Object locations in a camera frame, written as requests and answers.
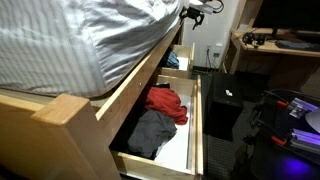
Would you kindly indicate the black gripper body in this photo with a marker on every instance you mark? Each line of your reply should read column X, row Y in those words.
column 195, row 12

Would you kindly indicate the light wooden drawer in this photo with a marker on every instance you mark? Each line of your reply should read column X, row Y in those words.
column 180, row 146
column 183, row 50

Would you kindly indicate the orange red cloth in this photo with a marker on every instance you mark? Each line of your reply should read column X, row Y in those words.
column 166, row 101

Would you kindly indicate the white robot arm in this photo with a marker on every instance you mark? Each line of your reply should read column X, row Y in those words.
column 206, row 9

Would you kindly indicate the blue cloth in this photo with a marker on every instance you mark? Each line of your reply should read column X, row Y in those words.
column 173, row 60

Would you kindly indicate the grey cloth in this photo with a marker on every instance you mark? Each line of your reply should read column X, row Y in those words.
column 151, row 133

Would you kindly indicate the black headphones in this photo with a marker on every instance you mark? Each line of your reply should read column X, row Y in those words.
column 253, row 39

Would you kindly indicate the white paper label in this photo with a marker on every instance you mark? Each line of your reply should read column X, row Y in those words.
column 228, row 93

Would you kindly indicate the black monitor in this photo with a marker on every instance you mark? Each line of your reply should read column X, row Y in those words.
column 286, row 13

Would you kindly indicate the black box case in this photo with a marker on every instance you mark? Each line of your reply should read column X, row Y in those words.
column 223, row 113

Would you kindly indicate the wooden desk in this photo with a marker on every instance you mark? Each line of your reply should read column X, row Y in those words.
column 286, row 66

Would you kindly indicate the black keyboard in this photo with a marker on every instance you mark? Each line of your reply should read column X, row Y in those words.
column 296, row 45

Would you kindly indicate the orange black bar clamp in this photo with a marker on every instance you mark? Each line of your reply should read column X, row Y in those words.
column 281, row 103
column 278, row 140

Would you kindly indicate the mattress with grey sheet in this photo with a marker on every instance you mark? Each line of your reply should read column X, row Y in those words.
column 66, row 40

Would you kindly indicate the aluminium extrusion bar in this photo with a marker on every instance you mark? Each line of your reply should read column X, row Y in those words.
column 306, row 140
column 301, row 108

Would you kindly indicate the black base platform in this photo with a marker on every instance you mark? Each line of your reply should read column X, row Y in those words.
column 276, row 166

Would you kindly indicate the white wall outlet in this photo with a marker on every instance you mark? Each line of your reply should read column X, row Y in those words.
column 217, row 50

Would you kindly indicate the wooden bed frame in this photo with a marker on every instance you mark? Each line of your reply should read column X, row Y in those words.
column 66, row 150

